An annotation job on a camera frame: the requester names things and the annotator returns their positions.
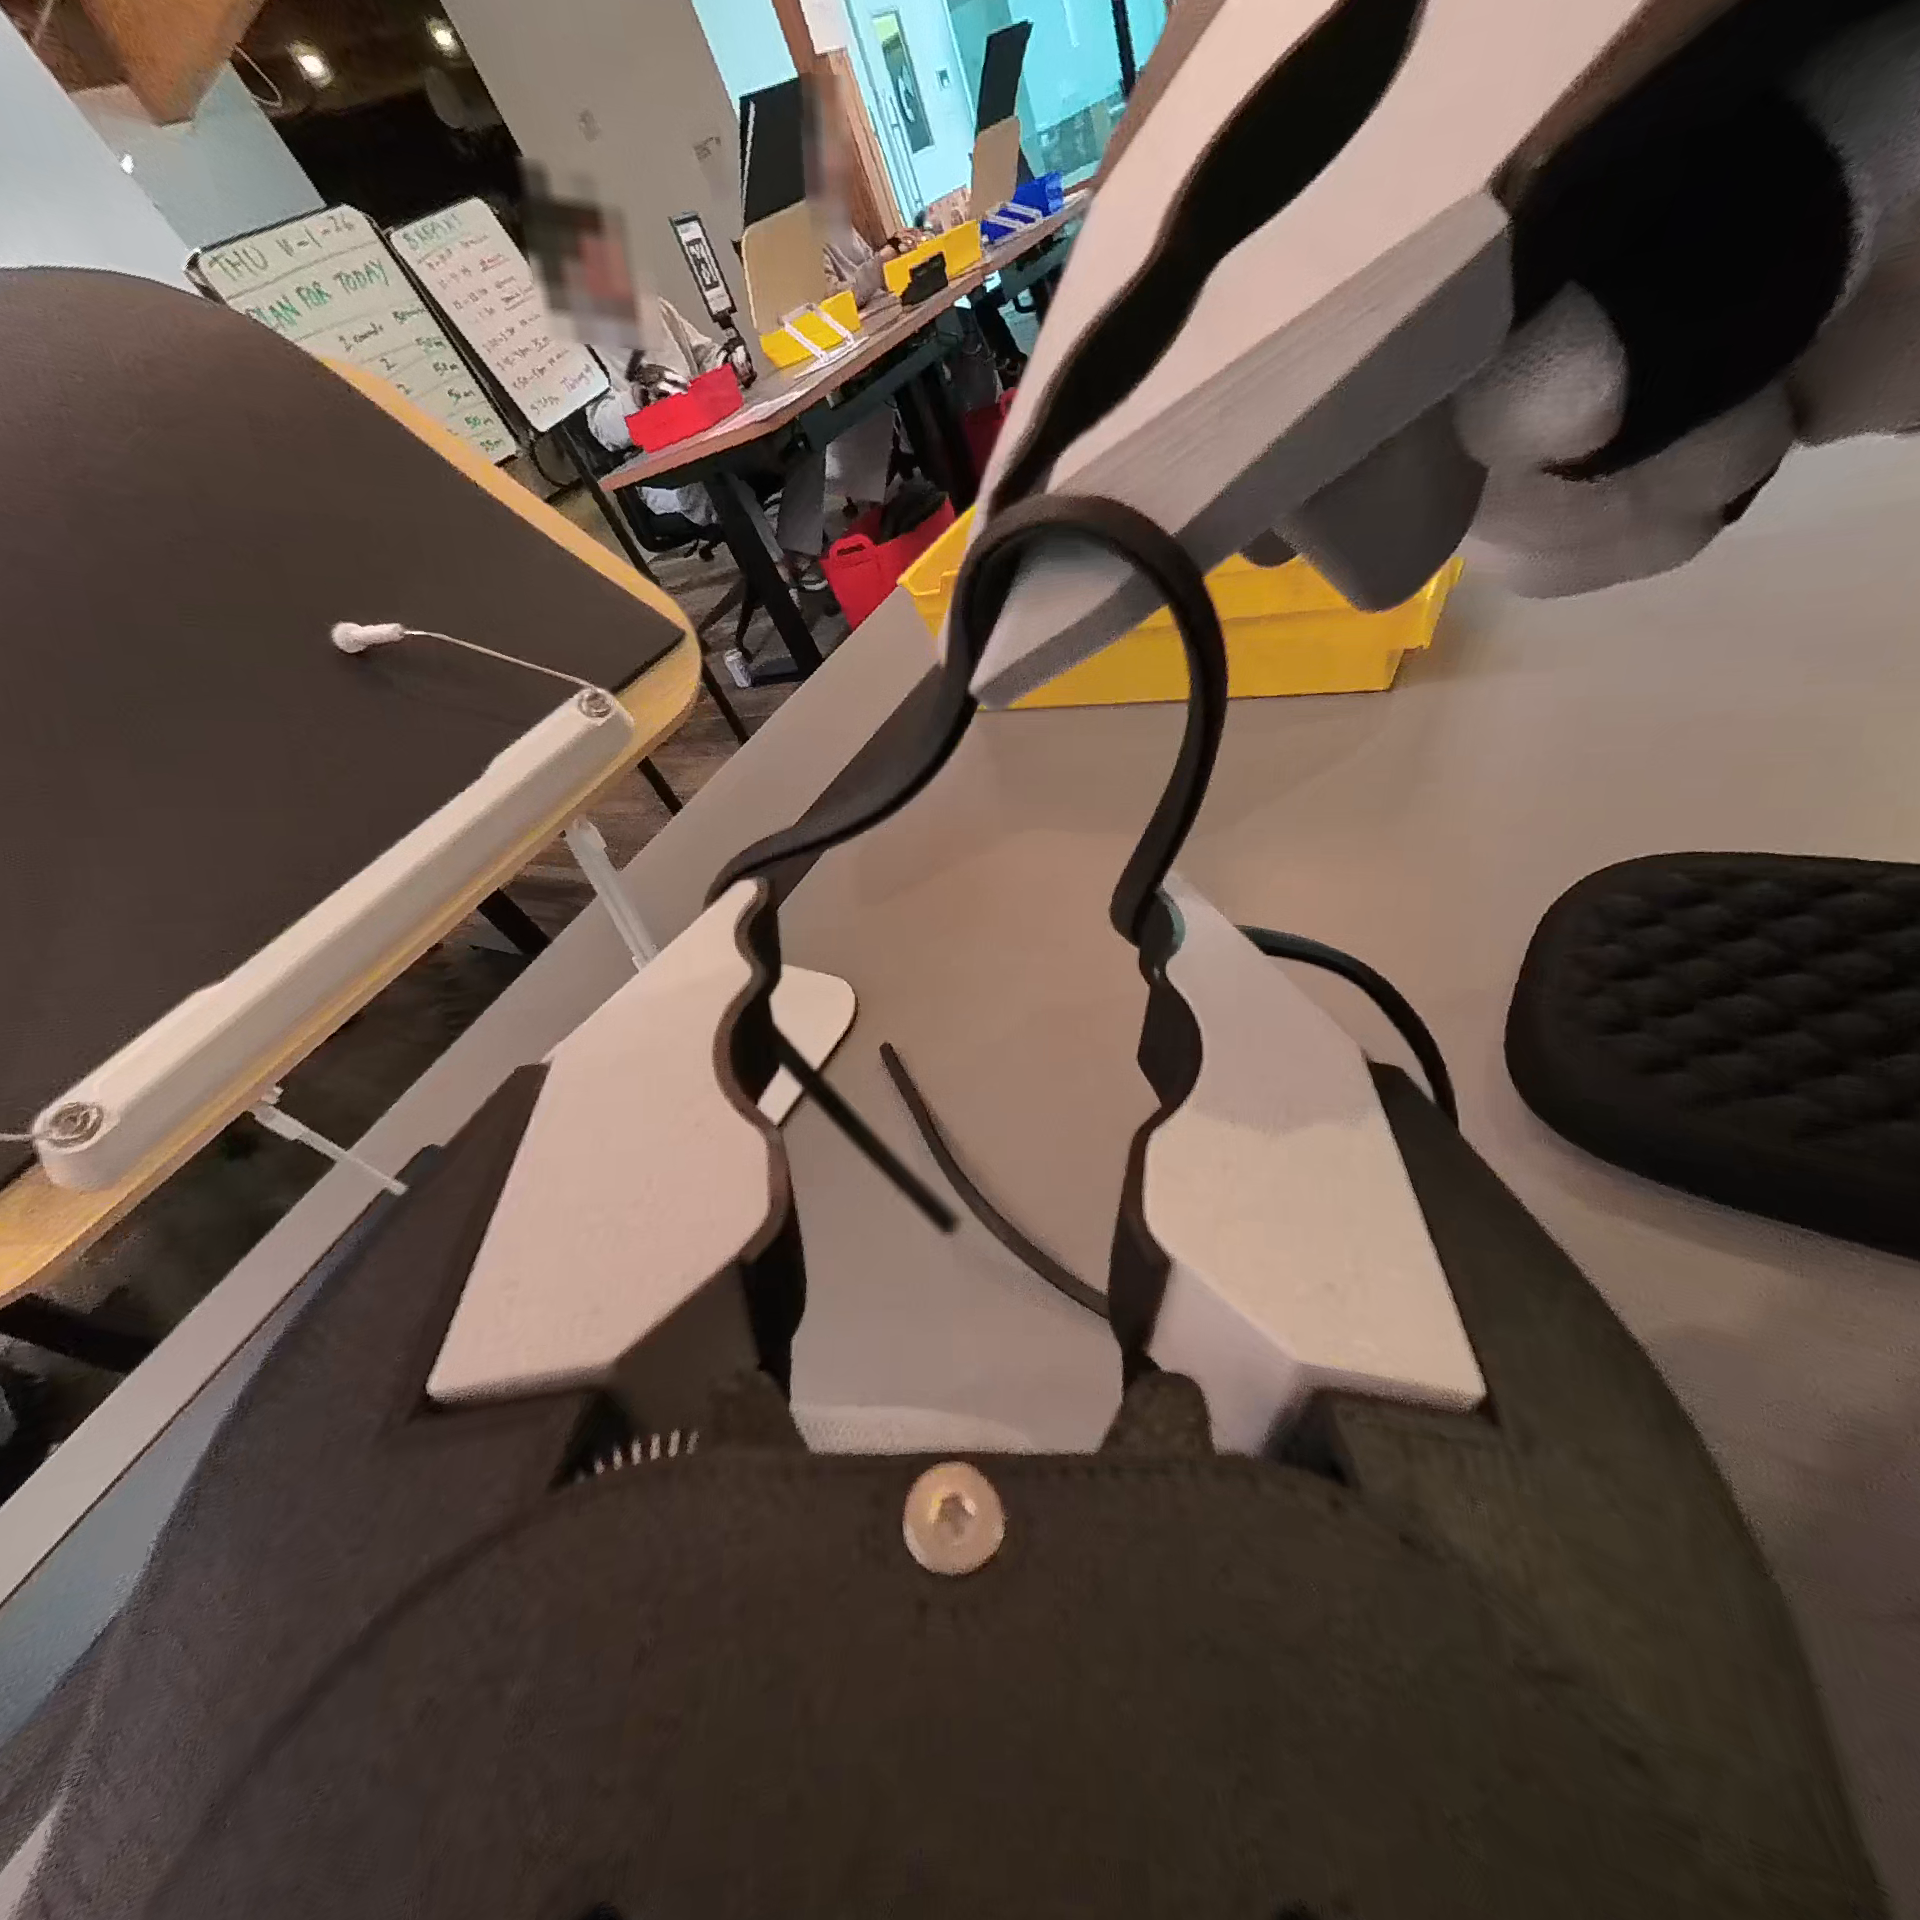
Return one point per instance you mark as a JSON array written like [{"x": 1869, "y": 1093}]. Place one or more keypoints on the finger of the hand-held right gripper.
[
  {"x": 1351, "y": 271},
  {"x": 1155, "y": 151}
]

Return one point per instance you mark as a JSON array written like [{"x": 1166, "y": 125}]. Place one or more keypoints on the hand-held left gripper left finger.
[{"x": 615, "y": 1200}]

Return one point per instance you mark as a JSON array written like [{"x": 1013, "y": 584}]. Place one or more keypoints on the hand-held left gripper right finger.
[{"x": 1305, "y": 1215}]

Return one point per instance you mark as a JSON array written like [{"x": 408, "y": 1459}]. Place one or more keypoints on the yellow plastic bin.
[{"x": 1275, "y": 644}]

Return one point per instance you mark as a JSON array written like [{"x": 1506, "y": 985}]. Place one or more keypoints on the person's right hand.
[{"x": 1890, "y": 300}]

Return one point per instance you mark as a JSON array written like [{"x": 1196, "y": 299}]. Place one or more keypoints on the wooden tray with black pad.
[
  {"x": 991, "y": 165},
  {"x": 781, "y": 271},
  {"x": 224, "y": 601}
]

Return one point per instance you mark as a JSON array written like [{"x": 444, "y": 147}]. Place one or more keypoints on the small yellow bin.
[
  {"x": 901, "y": 271},
  {"x": 794, "y": 344}
]

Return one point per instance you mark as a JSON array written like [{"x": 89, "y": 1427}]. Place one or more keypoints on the long work table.
[{"x": 781, "y": 413}]

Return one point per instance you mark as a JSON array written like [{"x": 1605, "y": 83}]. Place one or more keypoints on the black padded armrest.
[{"x": 1725, "y": 1020}]

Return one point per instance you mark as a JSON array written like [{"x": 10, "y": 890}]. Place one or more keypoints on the red container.
[{"x": 878, "y": 578}]

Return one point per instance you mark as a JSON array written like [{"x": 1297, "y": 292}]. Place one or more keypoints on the red plastic bin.
[{"x": 682, "y": 421}]

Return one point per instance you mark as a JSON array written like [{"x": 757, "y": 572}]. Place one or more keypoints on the whiteboard on stand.
[
  {"x": 345, "y": 331},
  {"x": 494, "y": 300}
]

